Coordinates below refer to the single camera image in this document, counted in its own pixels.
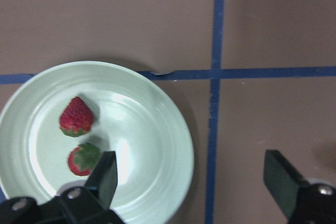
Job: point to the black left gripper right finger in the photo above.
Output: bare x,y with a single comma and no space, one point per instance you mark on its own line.
300,199

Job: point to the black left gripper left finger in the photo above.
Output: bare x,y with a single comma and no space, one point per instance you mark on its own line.
90,203

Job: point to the red strawberry green cap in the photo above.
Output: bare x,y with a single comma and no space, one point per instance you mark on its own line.
82,159

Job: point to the red strawberry pointing up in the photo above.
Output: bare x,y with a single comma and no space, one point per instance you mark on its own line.
77,118

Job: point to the light green plate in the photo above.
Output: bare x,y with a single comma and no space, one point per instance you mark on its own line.
133,117

